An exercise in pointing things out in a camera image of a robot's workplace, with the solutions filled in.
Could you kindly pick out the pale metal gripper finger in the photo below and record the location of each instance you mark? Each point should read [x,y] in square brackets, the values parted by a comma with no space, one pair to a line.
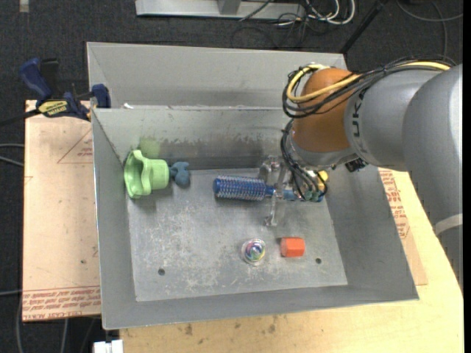
[269,168]
[272,213]

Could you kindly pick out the yellow rounded object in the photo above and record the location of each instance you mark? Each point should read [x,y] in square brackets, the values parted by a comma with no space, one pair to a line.
[323,177]

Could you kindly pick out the blue round hairbrush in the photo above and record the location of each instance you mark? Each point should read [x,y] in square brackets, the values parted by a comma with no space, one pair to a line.
[239,188]

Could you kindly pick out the orange block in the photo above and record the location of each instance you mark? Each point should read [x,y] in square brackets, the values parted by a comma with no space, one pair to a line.
[292,247]

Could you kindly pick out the clear ball with colourful core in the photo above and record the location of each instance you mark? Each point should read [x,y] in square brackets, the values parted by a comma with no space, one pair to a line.
[254,251]

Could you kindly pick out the grey metal bin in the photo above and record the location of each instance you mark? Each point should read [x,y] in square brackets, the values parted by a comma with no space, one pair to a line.
[206,248]

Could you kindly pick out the small blue-grey toy figure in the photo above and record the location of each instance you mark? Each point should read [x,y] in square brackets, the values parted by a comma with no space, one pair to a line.
[180,175]

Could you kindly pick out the light green plastic cup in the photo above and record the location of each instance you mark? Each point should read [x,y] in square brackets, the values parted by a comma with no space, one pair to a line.
[147,175]

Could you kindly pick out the brown cardboard board, red print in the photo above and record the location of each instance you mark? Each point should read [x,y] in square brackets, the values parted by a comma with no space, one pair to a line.
[59,212]

